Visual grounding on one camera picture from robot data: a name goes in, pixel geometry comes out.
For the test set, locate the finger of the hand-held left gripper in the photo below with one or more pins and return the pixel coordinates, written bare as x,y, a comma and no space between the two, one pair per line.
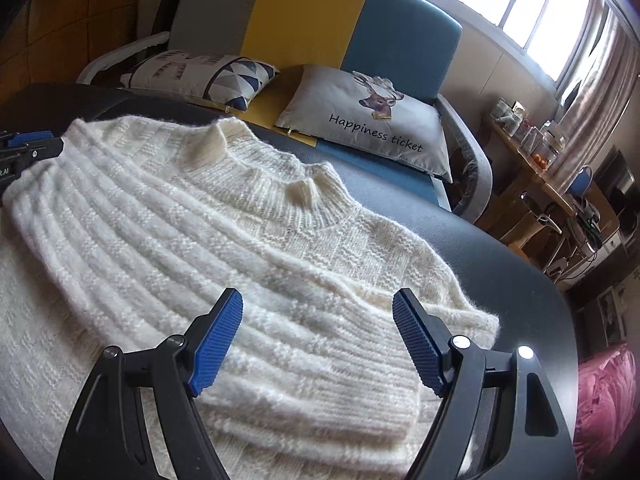
30,137
45,150

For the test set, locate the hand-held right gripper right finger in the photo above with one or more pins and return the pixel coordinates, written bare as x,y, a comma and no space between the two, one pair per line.
417,345

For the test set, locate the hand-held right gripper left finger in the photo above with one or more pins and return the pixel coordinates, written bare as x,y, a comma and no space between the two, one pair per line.
217,342

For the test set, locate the cream knit sweater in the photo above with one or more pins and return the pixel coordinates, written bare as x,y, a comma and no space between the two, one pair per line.
250,240

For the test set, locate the white triangle pattern pillow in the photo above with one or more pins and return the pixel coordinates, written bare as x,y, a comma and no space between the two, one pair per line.
200,75

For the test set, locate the red ruffled quilt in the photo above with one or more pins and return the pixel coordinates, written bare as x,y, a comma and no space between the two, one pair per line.
610,410

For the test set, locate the wooden desk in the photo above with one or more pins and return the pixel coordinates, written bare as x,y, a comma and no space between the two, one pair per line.
515,145

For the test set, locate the clear plastic jar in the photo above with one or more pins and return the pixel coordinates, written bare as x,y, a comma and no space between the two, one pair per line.
552,150

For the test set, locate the grey deer print pillow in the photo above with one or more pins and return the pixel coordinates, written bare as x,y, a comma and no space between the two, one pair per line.
310,105

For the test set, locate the black television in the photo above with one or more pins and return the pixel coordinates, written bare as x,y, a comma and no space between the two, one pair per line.
617,180

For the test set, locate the pink patterned curtain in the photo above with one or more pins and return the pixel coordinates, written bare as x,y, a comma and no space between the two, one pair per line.
595,100

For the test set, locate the grey yellow blue sofa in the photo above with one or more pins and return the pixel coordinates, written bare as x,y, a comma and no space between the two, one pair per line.
400,35

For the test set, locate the large bright window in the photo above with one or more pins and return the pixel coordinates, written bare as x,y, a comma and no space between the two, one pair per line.
525,10

